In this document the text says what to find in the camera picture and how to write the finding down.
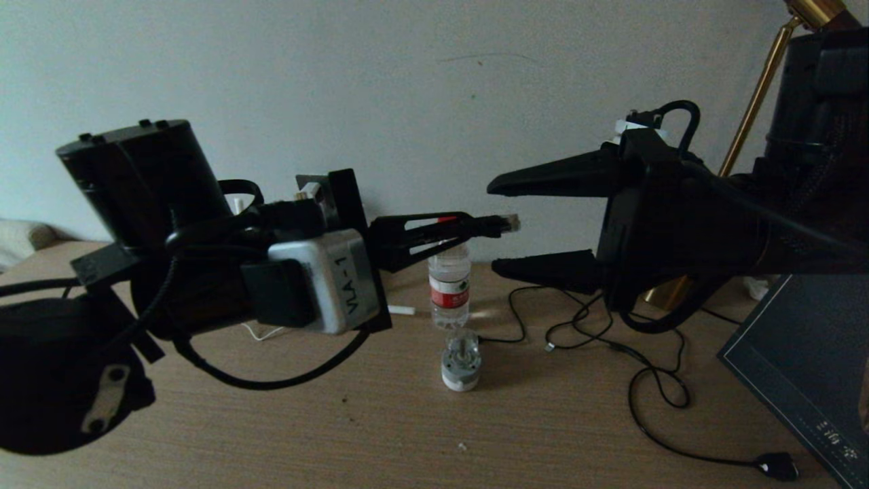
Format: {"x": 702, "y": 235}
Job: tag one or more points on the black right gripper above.
{"x": 679, "y": 224}

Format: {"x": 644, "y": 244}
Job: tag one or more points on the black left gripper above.
{"x": 363, "y": 272}

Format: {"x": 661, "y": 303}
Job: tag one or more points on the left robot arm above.
{"x": 156, "y": 183}

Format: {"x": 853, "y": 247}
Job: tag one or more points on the white router with antennas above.
{"x": 400, "y": 310}

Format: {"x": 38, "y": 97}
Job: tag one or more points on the red-capped water bottle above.
{"x": 449, "y": 299}

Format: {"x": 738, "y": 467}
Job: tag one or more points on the small grey clear-topped device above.
{"x": 461, "y": 370}

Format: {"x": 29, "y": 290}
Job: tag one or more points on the crumpled white tissue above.
{"x": 757, "y": 288}

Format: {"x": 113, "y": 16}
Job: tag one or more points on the dark framed board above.
{"x": 801, "y": 373}

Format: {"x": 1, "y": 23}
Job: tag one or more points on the brass desk lamp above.
{"x": 815, "y": 10}

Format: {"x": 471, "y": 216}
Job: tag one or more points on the beige cushion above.
{"x": 20, "y": 238}

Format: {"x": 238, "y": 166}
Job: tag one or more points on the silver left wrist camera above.
{"x": 339, "y": 278}

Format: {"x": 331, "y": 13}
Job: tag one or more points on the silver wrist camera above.
{"x": 628, "y": 127}
{"x": 339, "y": 278}

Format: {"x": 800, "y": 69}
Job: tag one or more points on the grey wall socket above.
{"x": 302, "y": 178}

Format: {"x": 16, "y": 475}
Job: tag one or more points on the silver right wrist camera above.
{"x": 628, "y": 127}

